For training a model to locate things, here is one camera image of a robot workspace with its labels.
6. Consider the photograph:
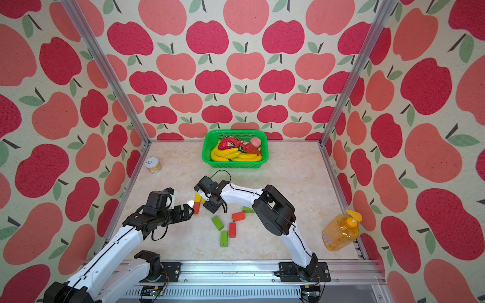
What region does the red snack packet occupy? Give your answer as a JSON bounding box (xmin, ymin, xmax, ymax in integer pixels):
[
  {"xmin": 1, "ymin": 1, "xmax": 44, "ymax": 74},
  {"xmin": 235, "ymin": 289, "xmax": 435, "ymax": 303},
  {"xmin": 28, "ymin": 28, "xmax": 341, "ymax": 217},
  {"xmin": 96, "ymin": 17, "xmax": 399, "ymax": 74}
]
[{"xmin": 218, "ymin": 136, "xmax": 261, "ymax": 155}]

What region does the red block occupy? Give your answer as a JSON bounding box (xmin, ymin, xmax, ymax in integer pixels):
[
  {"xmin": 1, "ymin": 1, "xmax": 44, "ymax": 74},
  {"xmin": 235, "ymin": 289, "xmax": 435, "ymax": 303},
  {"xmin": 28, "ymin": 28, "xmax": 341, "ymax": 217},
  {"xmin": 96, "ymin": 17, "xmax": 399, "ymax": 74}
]
[
  {"xmin": 229, "ymin": 222, "xmax": 236, "ymax": 238},
  {"xmin": 193, "ymin": 202, "xmax": 201, "ymax": 215},
  {"xmin": 232, "ymin": 212, "xmax": 246, "ymax": 222}
]

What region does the right aluminium post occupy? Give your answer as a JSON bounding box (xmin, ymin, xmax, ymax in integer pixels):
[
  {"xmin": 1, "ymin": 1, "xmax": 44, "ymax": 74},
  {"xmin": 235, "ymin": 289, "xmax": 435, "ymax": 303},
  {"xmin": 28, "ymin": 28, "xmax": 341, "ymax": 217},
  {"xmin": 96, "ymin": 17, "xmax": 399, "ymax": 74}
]
[{"xmin": 318, "ymin": 0, "xmax": 398, "ymax": 149}]

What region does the yellow banana bunch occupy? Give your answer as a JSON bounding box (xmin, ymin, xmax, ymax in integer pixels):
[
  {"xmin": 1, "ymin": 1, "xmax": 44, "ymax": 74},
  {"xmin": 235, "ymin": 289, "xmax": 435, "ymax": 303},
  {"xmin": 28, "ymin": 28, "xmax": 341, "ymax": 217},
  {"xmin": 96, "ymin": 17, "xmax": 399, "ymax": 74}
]
[{"xmin": 210, "ymin": 140, "xmax": 263, "ymax": 162}]

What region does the left aluminium post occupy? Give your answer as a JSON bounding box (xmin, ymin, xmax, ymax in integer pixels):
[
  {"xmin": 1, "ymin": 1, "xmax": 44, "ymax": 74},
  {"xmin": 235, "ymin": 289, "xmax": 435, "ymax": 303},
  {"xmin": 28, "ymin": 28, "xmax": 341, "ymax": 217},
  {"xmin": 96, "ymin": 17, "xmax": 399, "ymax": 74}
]
[{"xmin": 61, "ymin": 1, "xmax": 151, "ymax": 148}]

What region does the green block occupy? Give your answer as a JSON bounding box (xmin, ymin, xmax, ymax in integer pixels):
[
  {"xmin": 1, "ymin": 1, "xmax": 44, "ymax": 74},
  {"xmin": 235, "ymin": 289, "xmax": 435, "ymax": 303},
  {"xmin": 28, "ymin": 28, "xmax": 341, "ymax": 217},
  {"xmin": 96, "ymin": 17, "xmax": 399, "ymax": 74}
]
[
  {"xmin": 242, "ymin": 207, "xmax": 255, "ymax": 213},
  {"xmin": 220, "ymin": 231, "xmax": 229, "ymax": 247},
  {"xmin": 212, "ymin": 217, "xmax": 224, "ymax": 231}
]

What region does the aluminium front rail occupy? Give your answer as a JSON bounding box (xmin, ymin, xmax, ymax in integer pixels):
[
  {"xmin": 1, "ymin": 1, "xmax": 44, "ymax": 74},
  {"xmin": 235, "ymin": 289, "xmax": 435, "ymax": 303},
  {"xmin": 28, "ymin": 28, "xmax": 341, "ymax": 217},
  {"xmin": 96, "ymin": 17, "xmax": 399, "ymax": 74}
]
[{"xmin": 116, "ymin": 260, "xmax": 393, "ymax": 302}]

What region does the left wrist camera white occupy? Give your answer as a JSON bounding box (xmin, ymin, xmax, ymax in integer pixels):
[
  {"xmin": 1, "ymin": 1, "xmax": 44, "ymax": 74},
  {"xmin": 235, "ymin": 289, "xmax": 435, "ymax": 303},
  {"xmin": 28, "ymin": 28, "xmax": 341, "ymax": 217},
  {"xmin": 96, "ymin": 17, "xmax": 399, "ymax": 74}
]
[{"xmin": 162, "ymin": 188, "xmax": 176, "ymax": 209}]

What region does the green block upper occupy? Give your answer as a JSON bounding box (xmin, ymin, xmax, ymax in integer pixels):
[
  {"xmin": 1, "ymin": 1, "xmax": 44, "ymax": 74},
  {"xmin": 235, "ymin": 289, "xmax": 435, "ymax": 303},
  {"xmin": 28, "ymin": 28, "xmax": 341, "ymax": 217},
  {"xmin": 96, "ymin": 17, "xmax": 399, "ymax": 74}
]
[{"xmin": 242, "ymin": 207, "xmax": 255, "ymax": 213}]

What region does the green block left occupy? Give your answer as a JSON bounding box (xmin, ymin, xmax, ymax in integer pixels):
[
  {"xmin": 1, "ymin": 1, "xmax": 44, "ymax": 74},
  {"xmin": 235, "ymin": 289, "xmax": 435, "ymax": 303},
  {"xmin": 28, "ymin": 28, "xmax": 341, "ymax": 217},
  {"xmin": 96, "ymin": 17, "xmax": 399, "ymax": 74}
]
[{"xmin": 212, "ymin": 217, "xmax": 224, "ymax": 231}]

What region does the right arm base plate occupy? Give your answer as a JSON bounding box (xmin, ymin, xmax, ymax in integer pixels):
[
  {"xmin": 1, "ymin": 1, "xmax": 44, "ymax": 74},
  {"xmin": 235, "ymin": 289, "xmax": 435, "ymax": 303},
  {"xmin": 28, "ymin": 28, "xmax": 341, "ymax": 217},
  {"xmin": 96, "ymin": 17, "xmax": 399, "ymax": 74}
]
[{"xmin": 274, "ymin": 262, "xmax": 332, "ymax": 284}]

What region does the aluminium post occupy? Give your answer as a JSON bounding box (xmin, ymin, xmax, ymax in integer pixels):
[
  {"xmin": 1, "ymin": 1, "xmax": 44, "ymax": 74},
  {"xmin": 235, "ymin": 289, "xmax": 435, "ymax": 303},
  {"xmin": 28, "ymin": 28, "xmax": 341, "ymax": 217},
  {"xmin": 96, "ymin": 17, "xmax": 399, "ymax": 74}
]
[
  {"xmin": 318, "ymin": 0, "xmax": 398, "ymax": 149},
  {"xmin": 61, "ymin": 1, "xmax": 151, "ymax": 148}
]

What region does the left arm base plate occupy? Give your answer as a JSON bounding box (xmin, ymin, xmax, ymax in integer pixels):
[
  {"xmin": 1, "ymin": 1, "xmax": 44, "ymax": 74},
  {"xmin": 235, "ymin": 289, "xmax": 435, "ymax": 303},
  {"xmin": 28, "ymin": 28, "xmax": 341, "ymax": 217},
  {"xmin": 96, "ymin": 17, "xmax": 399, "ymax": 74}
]
[{"xmin": 145, "ymin": 261, "xmax": 182, "ymax": 283}]

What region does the pink peach toy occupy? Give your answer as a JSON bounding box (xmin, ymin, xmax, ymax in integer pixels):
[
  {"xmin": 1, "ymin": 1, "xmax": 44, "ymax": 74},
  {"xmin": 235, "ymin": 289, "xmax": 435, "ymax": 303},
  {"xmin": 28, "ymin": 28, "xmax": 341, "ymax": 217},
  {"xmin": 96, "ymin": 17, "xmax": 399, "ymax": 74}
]
[{"xmin": 250, "ymin": 137, "xmax": 262, "ymax": 148}]

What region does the green block lower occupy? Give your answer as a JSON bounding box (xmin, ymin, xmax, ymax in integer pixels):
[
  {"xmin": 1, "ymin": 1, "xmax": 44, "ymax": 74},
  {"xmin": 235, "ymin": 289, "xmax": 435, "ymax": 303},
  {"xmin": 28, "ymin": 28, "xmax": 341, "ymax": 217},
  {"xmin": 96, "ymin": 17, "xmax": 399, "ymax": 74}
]
[{"xmin": 220, "ymin": 231, "xmax": 229, "ymax": 247}]

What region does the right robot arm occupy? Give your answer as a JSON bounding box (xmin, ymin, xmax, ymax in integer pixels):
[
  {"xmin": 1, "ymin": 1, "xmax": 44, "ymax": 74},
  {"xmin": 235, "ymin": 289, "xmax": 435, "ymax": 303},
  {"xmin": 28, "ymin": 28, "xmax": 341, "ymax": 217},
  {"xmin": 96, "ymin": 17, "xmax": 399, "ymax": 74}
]
[{"xmin": 194, "ymin": 176, "xmax": 318, "ymax": 282}]

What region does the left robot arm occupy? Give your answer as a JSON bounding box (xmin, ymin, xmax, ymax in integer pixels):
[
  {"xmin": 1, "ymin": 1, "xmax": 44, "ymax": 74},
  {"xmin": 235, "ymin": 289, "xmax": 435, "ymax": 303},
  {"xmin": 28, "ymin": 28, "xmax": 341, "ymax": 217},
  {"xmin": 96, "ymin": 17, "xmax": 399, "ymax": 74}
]
[{"xmin": 43, "ymin": 188, "xmax": 195, "ymax": 302}]

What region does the green plastic basket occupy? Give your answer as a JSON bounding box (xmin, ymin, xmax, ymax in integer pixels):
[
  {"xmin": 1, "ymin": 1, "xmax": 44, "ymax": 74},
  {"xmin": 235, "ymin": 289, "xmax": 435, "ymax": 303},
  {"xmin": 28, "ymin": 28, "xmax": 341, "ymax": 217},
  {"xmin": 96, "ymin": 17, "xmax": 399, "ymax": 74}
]
[{"xmin": 202, "ymin": 130, "xmax": 269, "ymax": 169}]

